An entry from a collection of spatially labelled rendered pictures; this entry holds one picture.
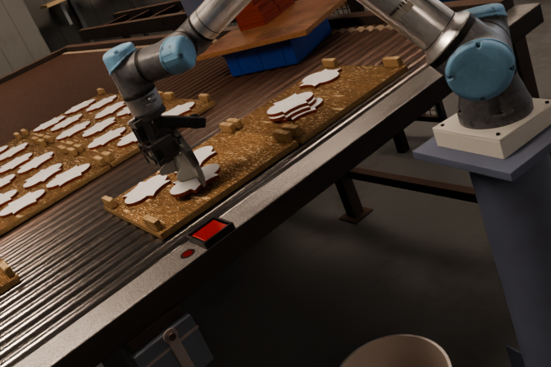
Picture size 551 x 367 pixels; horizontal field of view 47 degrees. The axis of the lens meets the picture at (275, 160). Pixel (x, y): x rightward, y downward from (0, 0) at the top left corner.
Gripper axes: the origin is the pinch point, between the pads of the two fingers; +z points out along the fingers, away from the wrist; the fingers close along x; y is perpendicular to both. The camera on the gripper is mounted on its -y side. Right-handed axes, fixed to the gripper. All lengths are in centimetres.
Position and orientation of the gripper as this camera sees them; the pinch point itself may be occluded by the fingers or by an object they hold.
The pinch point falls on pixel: (194, 178)
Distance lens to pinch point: 151.5
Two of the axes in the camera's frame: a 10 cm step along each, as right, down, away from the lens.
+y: -7.3, 5.3, -4.3
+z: 3.8, 8.4, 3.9
